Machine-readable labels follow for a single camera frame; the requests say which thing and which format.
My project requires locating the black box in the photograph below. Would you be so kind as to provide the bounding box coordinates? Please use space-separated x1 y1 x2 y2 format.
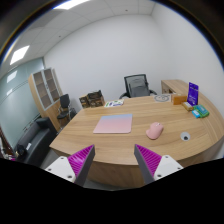
87 89 103 100

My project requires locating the black mesh office chair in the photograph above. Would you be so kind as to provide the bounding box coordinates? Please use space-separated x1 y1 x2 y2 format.
119 73 158 100

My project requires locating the small dark cardboard box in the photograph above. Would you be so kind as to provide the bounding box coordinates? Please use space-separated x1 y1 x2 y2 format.
78 95 90 109

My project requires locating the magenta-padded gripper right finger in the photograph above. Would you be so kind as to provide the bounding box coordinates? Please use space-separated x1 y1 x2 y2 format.
133 143 184 185

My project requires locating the dark brown cardboard box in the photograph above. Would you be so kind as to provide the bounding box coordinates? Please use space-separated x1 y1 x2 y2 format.
88 96 106 108

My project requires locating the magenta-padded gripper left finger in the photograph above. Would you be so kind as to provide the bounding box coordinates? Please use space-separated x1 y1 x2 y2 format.
44 144 96 187

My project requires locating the rectangular ceiling light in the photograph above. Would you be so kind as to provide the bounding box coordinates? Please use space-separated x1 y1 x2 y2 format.
53 0 91 11
9 45 31 66

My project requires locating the small tan box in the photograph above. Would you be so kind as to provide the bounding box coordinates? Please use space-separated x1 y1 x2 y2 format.
181 101 195 112

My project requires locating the pink computer mouse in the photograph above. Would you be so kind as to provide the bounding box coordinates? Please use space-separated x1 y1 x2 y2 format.
145 121 165 140

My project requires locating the wooden side cabinet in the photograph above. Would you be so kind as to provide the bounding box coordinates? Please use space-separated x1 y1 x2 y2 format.
161 79 190 96

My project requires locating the small blue box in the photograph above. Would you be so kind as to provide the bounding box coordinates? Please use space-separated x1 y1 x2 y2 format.
191 109 202 119

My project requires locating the pink-blue gradient mouse pad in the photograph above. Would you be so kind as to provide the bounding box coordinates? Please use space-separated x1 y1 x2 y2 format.
92 113 134 135

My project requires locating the wooden glass-door cabinet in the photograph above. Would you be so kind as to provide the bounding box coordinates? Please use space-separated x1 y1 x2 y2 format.
27 67 64 129

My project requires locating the orange-brown box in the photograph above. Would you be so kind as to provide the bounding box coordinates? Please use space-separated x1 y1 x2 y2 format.
171 93 188 106

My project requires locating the black leather sofa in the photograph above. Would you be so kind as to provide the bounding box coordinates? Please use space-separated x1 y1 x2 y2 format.
14 116 58 167

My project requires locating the white green-purple printed leaflet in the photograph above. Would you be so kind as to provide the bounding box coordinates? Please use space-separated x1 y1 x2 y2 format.
104 99 125 108

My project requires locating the small black chair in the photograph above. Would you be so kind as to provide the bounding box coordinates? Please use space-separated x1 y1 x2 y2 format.
56 93 77 128

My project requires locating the green box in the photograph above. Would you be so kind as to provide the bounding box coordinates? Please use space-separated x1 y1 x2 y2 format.
194 104 210 118

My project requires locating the purple card package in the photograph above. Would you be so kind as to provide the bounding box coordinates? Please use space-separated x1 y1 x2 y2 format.
186 81 200 107

